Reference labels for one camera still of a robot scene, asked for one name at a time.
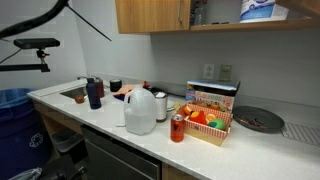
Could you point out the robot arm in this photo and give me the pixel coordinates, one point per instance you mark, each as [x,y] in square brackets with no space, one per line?
[42,19]

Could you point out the white steel tumbler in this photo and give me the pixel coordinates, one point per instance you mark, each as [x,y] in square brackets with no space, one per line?
[161,101]

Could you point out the translucent plastic milk jug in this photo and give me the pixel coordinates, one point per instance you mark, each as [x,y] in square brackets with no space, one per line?
[140,111]

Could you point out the red soda can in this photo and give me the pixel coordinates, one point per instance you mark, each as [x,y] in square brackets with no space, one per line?
[177,128]

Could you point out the black tape roll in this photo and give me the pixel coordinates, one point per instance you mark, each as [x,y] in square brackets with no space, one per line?
[115,85]

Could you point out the orange toy fruit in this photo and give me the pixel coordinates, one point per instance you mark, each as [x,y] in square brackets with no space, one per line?
[210,117]

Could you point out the dark red bottle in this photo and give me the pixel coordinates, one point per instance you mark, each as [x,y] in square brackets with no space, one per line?
[100,87]

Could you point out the orange checkered toy basket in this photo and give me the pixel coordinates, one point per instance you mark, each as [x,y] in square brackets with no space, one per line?
[204,132]

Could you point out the dark blue water bottle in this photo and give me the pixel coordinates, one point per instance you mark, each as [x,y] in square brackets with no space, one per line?
[93,97]

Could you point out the green toy ball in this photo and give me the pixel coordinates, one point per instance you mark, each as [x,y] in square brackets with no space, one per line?
[218,124]

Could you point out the black dishwasher front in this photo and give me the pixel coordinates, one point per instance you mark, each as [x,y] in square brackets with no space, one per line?
[111,159]

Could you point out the dark round pan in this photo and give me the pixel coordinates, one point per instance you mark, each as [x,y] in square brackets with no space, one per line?
[258,119]

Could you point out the blue recycling bin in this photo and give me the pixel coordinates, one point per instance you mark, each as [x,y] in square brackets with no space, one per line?
[24,143]

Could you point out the white wall power outlet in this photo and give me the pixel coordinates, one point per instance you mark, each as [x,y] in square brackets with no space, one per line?
[208,71]

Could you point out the beige wall switch plate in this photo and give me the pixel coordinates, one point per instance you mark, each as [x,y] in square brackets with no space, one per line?
[225,73]

